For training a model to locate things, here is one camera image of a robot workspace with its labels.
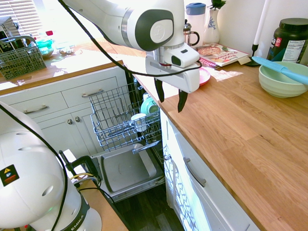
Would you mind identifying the grey cabinet bar handle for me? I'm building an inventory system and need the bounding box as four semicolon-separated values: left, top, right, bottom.
183;157;207;188

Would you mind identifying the white window blind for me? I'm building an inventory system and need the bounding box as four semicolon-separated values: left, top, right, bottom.
0;0;40;37

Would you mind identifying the food cookbook with pizza cover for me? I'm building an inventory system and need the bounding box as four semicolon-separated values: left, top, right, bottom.
194;42;251;68

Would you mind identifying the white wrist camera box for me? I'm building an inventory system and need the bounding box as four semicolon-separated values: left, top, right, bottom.
167;44;201;68

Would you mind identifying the teal glass bowl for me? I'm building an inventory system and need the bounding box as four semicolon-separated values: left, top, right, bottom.
35;38;55;59

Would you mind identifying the light blue plastic knife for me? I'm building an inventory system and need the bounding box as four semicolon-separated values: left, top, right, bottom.
251;56;308;86

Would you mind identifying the pink plate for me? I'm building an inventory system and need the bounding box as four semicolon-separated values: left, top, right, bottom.
198;67;211;87

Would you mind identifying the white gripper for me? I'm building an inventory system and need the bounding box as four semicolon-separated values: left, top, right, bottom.
145;53;201;114

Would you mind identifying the grey cutlery basket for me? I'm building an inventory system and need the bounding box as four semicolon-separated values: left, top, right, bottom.
0;35;47;81

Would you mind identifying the silver toaster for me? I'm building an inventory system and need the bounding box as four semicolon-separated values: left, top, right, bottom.
0;16;20;52

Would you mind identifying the black protein powder jar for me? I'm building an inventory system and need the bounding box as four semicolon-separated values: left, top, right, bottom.
266;18;308;67

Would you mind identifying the black clamp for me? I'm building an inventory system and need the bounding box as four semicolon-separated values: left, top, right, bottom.
58;150;102;184

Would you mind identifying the teal cup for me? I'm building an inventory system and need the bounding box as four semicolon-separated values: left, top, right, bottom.
140;97;160;115

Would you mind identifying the wooden robot mounting board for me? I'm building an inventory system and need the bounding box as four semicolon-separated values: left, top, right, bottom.
71;179;128;231

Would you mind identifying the light green ribbed bowl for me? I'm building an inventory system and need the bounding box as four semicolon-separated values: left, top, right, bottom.
258;61;308;99

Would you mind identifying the pink spiral bound book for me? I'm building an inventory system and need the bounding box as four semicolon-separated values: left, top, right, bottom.
198;57;221;71

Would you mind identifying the black candle holder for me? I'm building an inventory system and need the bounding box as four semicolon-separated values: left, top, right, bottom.
245;43;262;67

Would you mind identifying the grey wire dishwasher rack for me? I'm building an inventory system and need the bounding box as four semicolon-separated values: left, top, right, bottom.
89;82;163;153

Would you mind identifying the grey dishwasher door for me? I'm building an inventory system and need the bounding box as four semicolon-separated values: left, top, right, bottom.
90;141;166;203

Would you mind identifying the silver drawer bar handle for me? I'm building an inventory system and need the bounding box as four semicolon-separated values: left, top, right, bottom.
23;104;50;115
81;89;104;98

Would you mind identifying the green plant sprig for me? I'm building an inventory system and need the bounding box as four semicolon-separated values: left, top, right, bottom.
207;0;227;11

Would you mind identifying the white taper candle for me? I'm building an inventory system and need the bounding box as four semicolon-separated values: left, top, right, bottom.
253;0;273;46

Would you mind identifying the white pitcher with blue lid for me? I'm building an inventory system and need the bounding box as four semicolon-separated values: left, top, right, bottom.
185;2;207;48

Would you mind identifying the white cup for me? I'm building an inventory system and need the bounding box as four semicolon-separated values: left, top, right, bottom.
130;113;148;133

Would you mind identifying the glass French press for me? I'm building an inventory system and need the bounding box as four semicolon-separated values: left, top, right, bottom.
183;19;201;48

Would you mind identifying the white vase with blue flowers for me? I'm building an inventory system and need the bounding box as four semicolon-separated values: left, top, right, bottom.
203;8;221;45

